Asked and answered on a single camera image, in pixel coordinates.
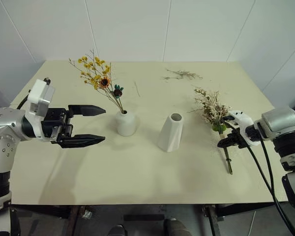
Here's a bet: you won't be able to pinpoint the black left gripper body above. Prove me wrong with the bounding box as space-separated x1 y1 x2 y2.
40 107 74 145

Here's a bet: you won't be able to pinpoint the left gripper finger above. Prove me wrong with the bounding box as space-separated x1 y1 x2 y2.
68 104 107 118
56 134 106 149

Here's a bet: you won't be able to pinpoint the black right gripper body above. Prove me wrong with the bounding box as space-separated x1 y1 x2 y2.
230 128 249 149

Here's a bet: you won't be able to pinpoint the beige dried flower bouquet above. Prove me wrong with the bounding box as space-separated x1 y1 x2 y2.
187 85 234 176

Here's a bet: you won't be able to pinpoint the yellow dried flower bouquet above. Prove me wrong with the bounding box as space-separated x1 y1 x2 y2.
68 48 125 114

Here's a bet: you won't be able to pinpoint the round white vase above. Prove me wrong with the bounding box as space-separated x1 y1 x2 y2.
114 110 140 137

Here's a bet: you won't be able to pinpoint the tall faceted white vase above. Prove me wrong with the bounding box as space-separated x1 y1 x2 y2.
157 113 185 152

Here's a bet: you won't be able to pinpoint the loose dried grass sprigs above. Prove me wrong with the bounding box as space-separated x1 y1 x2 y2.
160 68 204 81

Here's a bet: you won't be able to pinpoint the rusty metal table leg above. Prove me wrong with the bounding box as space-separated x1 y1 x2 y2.
202 205 224 236

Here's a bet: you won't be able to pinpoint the dark rounded shape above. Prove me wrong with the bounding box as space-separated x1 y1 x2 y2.
163 218 193 236
107 223 126 236

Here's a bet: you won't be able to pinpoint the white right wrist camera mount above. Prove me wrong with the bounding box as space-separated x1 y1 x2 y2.
226 110 255 146

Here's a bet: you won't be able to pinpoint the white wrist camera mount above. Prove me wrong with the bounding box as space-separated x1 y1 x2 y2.
226 110 255 146
26 78 56 119

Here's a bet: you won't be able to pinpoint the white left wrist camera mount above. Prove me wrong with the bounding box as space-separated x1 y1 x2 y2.
26 78 56 119

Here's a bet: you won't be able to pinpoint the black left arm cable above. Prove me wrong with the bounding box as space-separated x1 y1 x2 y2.
16 95 30 110

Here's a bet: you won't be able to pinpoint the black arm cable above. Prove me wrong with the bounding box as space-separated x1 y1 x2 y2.
225 120 295 236
258 136 295 236
16 95 30 110

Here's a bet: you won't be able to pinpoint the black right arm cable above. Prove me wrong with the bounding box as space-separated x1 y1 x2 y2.
225 120 295 236
258 136 295 236

